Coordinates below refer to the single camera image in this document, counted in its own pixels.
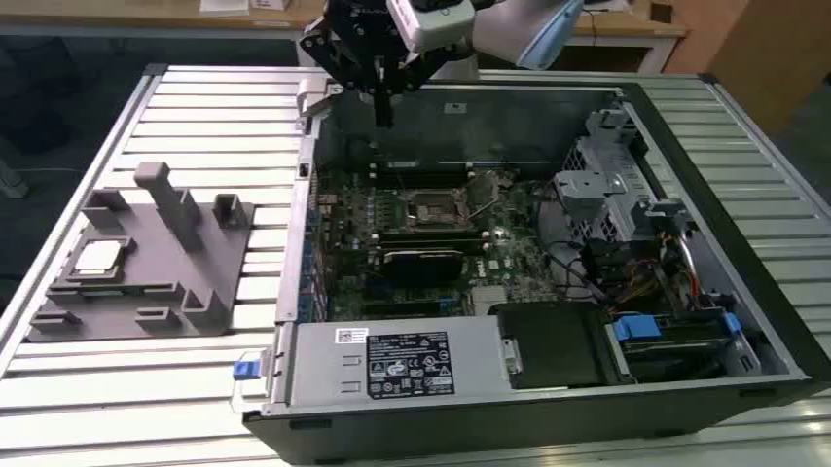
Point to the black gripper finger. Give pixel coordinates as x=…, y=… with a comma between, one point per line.
x=415, y=73
x=331, y=53

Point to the silver CPU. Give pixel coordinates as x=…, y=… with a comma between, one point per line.
x=99, y=255

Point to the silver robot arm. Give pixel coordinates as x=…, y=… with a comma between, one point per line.
x=496, y=29

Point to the white cardboard box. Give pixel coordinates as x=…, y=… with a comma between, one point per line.
x=224, y=6
x=270, y=4

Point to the black RAM slot bank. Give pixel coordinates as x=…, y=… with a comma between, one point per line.
x=428, y=240
x=415, y=169

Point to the wooden desk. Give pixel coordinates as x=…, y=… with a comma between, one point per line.
x=130, y=14

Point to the silver metal drive cage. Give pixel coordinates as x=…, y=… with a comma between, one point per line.
x=587, y=187

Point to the small brown box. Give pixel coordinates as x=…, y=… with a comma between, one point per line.
x=660, y=13

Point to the black graphics card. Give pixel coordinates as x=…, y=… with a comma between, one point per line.
x=422, y=266

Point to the green motherboard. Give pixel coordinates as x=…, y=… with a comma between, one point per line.
x=519, y=262

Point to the black office chair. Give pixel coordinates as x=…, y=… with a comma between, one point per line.
x=39, y=87

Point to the silver chipset heat sink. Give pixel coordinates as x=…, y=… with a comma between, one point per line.
x=490, y=294

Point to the black expansion slot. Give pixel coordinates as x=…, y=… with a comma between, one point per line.
x=396, y=308

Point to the wooden cabinet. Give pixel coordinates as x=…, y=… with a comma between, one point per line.
x=766, y=58

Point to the grey stand foot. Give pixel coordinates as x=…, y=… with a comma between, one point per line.
x=14, y=185

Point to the grey parts rack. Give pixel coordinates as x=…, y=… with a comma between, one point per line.
x=143, y=292

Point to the black plastic shroud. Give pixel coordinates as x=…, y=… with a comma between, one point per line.
x=552, y=345

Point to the grey power supply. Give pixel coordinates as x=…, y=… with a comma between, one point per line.
x=311, y=360

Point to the blue disk carrier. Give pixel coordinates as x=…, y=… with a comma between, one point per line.
x=636, y=328

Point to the blue case latch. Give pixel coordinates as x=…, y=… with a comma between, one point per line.
x=246, y=369

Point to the black hard disk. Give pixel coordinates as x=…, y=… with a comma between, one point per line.
x=675, y=362

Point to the black PC case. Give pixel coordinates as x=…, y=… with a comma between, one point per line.
x=519, y=438

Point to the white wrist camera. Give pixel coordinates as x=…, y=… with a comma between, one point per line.
x=435, y=26

